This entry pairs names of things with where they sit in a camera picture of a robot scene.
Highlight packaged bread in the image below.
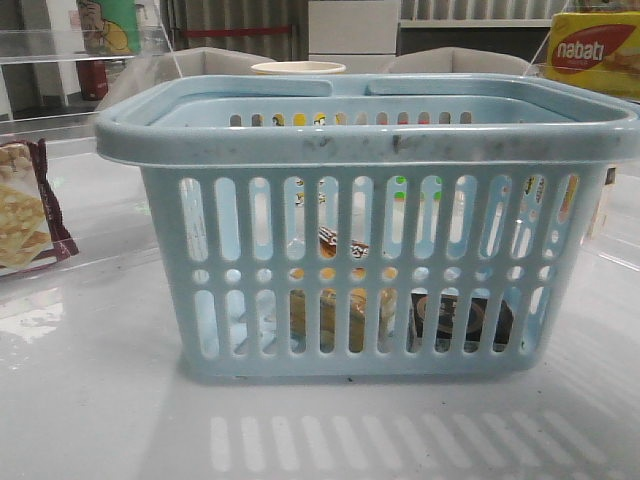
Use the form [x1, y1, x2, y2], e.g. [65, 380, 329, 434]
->
[289, 226, 398, 353]

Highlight dark tissue pack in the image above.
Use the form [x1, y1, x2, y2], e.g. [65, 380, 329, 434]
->
[407, 293, 514, 353]

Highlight light blue plastic basket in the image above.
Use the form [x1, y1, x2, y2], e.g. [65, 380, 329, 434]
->
[95, 74, 639, 377]

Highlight white cabinet in background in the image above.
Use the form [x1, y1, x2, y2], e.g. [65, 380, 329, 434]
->
[308, 1, 401, 55]

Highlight clear acrylic left shelf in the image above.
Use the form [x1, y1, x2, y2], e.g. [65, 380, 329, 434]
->
[0, 22, 184, 281]

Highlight brown cracker package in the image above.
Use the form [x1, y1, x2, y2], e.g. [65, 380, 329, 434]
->
[1, 139, 79, 277]

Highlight green cartoon snack package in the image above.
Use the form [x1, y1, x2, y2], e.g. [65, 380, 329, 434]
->
[76, 0, 140, 55]

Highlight yellow nabati wafer box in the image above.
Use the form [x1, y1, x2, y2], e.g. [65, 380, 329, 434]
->
[544, 11, 639, 100]

